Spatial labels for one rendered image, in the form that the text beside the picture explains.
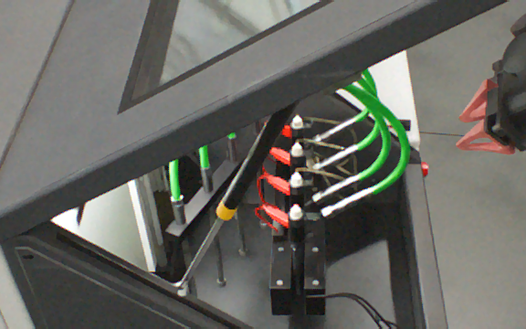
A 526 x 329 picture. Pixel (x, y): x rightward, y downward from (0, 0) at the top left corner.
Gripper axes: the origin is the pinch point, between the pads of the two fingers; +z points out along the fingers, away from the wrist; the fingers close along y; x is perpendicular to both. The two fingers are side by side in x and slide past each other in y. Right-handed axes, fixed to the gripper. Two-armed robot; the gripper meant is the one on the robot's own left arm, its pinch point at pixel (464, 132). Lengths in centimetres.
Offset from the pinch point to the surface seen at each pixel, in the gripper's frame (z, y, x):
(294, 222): 32.4, 7.8, -4.1
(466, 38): 132, -191, 131
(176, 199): 41.7, 9.8, -22.1
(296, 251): 38.1, 9.4, 1.3
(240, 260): 65, 3, 6
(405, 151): 10.4, 0.2, -1.5
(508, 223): 96, -77, 126
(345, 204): 24.4, 4.8, -0.3
